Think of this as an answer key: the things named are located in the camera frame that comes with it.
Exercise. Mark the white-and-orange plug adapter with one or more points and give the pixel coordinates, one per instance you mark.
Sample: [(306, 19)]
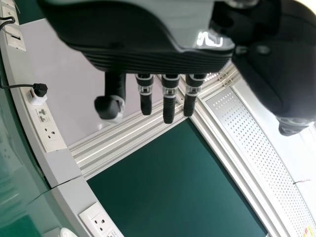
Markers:
[(37, 101)]

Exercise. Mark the white socket strip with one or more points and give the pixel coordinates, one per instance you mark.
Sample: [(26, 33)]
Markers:
[(51, 135), (14, 39), (96, 222)]

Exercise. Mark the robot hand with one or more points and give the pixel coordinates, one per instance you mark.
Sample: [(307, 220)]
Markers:
[(153, 37)]

